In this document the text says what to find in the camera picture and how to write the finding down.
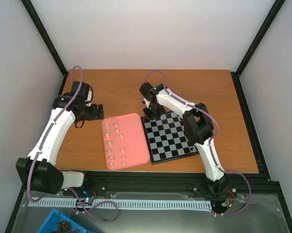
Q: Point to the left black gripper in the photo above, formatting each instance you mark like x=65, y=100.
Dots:
x=94, y=115

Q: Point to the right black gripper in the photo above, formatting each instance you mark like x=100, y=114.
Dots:
x=153, y=117

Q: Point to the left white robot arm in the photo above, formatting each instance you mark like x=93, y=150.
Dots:
x=38, y=172

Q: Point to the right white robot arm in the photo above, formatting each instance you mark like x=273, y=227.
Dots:
x=198, y=129

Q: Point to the left controller board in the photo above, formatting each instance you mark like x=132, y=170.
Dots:
x=90, y=195

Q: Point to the controller board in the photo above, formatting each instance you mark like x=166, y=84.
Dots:
x=90, y=195
x=230, y=200

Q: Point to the right controller board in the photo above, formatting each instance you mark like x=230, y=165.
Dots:
x=230, y=200

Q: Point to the black white chessboard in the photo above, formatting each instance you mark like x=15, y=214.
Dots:
x=165, y=138

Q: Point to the pink plastic tray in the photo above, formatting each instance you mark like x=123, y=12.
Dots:
x=134, y=143

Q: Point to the blue plastic bin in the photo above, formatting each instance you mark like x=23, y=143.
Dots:
x=58, y=222

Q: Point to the light blue cable duct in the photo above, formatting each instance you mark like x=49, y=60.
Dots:
x=195, y=205

